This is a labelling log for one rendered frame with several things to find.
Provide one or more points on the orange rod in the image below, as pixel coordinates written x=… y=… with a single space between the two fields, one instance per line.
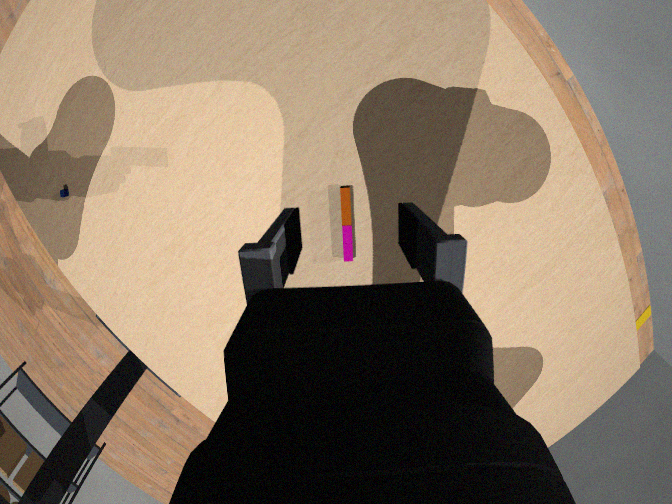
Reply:
x=345 y=205

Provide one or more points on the magenta rod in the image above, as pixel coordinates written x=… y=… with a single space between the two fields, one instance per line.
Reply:
x=347 y=234
x=348 y=252

